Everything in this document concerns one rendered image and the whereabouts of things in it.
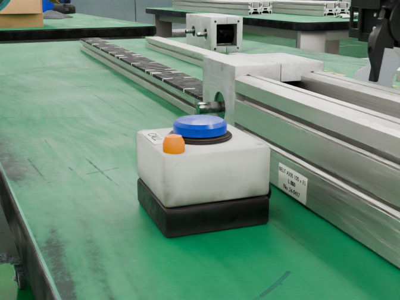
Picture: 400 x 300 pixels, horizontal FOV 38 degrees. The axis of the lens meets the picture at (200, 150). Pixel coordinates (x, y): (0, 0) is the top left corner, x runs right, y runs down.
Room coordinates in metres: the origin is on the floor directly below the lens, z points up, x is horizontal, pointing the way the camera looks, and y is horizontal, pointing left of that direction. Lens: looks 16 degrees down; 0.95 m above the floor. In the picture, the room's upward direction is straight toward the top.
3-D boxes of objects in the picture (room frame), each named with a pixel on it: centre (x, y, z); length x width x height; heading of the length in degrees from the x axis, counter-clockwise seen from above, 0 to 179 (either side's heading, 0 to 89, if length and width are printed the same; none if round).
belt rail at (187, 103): (1.22, 0.15, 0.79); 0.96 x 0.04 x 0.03; 20
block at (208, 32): (1.61, -0.04, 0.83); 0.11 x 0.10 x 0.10; 108
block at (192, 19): (1.73, -0.01, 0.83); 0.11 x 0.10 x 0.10; 113
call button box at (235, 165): (0.42, -0.01, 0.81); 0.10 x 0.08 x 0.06; 110
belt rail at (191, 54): (1.28, -0.02, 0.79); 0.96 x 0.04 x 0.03; 20
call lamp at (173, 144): (0.38, 0.02, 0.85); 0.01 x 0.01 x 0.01
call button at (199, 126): (0.42, 0.00, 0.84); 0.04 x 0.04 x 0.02
